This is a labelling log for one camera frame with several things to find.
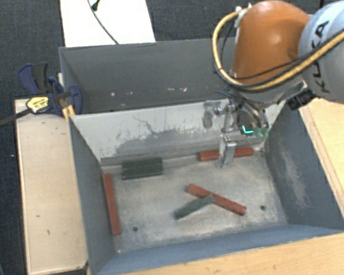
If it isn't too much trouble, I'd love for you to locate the black cylinder on white bracket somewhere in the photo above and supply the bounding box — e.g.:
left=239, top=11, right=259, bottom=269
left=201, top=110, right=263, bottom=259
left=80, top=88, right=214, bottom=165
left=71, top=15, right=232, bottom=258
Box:
left=277, top=80, right=318, bottom=112

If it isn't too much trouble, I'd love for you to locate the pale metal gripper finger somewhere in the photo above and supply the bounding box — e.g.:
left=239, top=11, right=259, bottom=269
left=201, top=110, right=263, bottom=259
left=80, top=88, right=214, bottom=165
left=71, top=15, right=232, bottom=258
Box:
left=200, top=99, right=225, bottom=129
left=211, top=134, right=240, bottom=170

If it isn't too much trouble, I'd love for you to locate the red-brown flat block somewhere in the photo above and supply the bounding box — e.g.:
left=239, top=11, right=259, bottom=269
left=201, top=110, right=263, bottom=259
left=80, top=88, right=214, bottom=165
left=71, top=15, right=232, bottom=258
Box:
left=184, top=177, right=249, bottom=223
left=196, top=145, right=256, bottom=164
left=102, top=172, right=123, bottom=237

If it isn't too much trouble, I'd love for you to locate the pale wood flat board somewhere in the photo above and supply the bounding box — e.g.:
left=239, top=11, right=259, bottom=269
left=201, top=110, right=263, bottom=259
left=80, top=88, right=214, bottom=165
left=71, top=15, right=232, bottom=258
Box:
left=7, top=94, right=91, bottom=275

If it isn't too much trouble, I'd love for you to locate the dark green flat block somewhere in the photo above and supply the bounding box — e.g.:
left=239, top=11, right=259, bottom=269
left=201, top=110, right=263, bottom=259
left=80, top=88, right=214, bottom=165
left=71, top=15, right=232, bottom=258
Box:
left=121, top=156, right=164, bottom=171
left=172, top=194, right=217, bottom=221
left=120, top=164, right=165, bottom=181

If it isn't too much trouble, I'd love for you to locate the grey metal bin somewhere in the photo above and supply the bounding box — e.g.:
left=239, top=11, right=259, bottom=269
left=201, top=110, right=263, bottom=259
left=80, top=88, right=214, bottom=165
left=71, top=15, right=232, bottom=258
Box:
left=58, top=17, right=344, bottom=275

